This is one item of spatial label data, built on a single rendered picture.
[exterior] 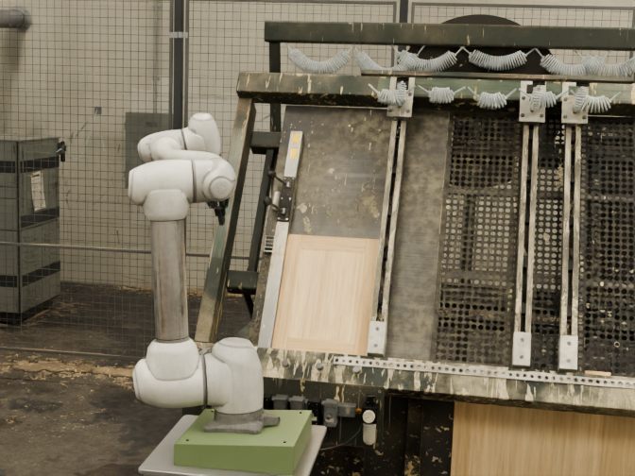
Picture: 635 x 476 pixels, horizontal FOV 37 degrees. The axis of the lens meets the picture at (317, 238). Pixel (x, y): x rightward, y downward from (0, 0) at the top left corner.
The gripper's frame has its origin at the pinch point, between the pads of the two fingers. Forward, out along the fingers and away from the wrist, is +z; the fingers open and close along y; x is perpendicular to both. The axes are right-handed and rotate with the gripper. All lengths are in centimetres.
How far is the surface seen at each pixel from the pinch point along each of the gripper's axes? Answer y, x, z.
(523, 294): -112, -1, 37
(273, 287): -16.3, 1.6, 32.1
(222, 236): 6.4, -14.7, 18.4
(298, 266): -24.7, -8.0, 28.8
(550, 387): -121, 29, 56
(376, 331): -58, 17, 41
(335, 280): -40, -4, 33
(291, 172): -19.0, -40.6, 3.8
